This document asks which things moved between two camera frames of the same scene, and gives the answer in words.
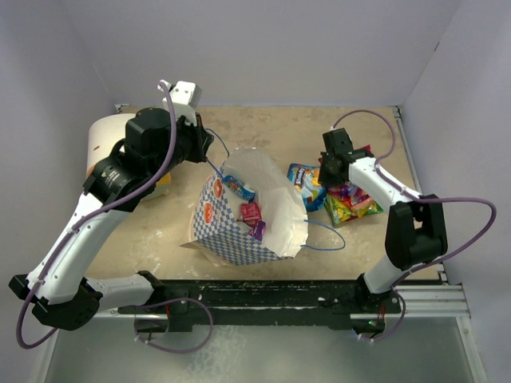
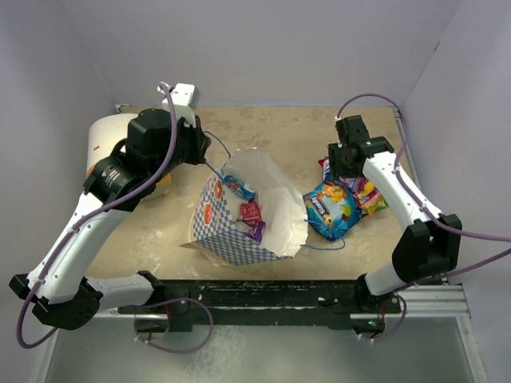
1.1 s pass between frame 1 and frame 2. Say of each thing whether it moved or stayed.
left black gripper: stayed
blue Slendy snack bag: moved
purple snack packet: stayed
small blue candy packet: stayed
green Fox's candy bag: moved
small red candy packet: stayed
